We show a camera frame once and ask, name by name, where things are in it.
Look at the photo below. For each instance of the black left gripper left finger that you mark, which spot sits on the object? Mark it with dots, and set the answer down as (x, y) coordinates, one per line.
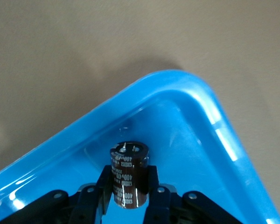
(86, 205)

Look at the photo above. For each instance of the short dark brown capacitor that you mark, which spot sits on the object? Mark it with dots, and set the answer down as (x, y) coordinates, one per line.
(128, 177)

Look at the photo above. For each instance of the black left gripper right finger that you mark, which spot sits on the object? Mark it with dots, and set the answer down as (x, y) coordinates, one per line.
(157, 205)

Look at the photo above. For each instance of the blue plastic tray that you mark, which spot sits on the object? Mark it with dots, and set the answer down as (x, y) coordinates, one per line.
(189, 140)

